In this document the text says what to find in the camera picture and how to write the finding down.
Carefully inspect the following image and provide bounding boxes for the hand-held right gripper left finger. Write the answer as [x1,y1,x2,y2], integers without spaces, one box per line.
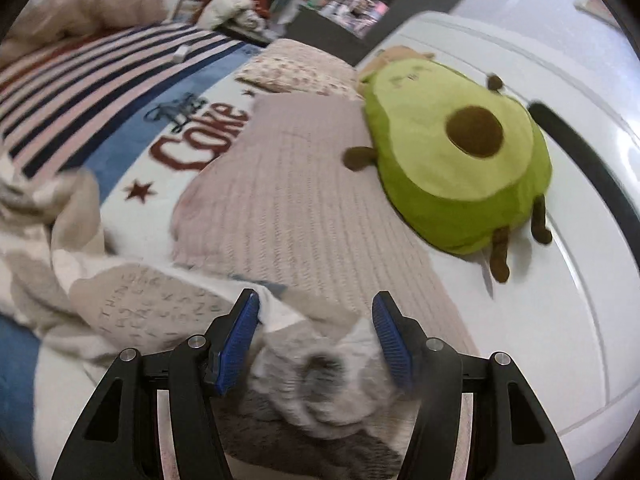
[50,288,262,480]

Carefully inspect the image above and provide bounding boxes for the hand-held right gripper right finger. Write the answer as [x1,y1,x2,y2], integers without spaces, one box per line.
[371,290,576,480]

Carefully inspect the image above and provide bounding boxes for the beige patterned pants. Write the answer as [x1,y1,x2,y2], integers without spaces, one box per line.
[0,160,426,480]

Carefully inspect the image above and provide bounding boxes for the pink ribbed pillow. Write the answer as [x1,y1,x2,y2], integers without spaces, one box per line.
[170,94,481,361]

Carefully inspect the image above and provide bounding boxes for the white headboard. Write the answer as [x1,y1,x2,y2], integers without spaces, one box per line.
[355,10,640,441]

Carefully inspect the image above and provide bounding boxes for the green avocado plush toy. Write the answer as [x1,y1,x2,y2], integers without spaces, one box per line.
[342,55,555,283]

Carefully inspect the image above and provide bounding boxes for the floral pillow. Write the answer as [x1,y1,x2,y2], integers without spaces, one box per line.
[235,37,366,101]

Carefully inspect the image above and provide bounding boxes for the striped printed blanket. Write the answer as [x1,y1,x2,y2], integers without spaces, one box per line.
[0,22,361,480]

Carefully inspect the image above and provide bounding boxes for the dark grey bookshelf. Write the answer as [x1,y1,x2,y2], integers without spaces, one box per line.
[280,0,501,67]

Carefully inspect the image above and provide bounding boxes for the white puffy jacket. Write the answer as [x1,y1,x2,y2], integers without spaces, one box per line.
[197,0,273,36]

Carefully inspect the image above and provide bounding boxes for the pink striped duvet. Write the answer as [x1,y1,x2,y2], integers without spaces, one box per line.
[0,0,168,56]

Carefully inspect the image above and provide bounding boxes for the framed wall picture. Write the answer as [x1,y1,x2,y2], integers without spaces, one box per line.
[574,0,621,28]

